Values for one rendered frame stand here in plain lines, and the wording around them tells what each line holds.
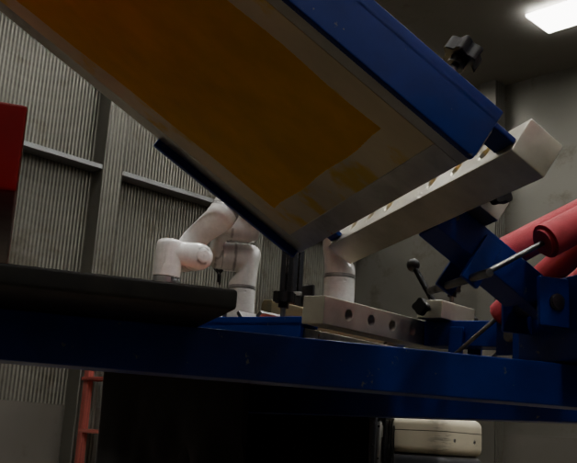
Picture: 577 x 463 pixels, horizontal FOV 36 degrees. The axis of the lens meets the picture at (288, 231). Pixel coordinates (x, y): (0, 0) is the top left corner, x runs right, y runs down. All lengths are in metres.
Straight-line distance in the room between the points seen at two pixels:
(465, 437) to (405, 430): 0.20
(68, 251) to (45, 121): 1.69
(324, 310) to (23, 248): 9.88
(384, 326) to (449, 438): 1.39
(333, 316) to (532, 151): 0.64
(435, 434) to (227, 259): 0.90
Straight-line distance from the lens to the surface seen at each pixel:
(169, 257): 2.36
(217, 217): 2.47
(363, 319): 1.62
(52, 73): 12.02
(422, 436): 3.04
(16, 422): 11.20
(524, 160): 1.02
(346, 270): 2.65
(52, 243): 11.53
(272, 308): 1.81
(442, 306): 1.73
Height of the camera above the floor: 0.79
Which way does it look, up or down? 14 degrees up
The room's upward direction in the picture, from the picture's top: 4 degrees clockwise
